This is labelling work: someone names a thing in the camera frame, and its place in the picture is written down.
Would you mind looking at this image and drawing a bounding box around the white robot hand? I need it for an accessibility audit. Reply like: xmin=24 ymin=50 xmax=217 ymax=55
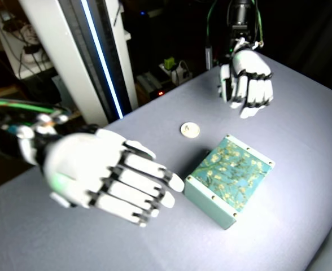
xmin=43 ymin=128 xmax=185 ymax=228
xmin=217 ymin=47 xmax=274 ymax=119

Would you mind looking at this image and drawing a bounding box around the teal floral box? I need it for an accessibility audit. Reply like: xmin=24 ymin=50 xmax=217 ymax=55
xmin=186 ymin=134 xmax=276 ymax=217

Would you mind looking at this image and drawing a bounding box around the white power strip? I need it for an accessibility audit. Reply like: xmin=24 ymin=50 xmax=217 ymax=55
xmin=159 ymin=59 xmax=194 ymax=85

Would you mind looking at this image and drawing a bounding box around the round cream disc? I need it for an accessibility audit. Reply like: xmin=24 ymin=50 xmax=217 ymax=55
xmin=180 ymin=121 xmax=200 ymax=139

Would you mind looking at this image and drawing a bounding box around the black device with red light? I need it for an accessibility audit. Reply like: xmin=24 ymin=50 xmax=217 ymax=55
xmin=136 ymin=72 xmax=167 ymax=104

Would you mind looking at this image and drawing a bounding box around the white column with blue light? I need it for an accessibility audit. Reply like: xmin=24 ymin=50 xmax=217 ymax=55
xmin=19 ymin=0 xmax=139 ymax=126

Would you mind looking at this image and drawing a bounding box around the grey table cloth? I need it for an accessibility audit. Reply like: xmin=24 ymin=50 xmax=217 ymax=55
xmin=0 ymin=52 xmax=332 ymax=271

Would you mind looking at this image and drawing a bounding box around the grey metal bracket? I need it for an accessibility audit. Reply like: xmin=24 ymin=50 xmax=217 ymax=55
xmin=204 ymin=45 xmax=213 ymax=71

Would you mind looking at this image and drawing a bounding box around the green cable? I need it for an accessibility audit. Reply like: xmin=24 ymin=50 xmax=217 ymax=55
xmin=206 ymin=0 xmax=220 ymax=47
xmin=253 ymin=0 xmax=265 ymax=46
xmin=0 ymin=97 xmax=68 ymax=115

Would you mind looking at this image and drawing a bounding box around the white shelf with cables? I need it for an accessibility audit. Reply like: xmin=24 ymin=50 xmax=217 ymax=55
xmin=0 ymin=8 xmax=55 ymax=81

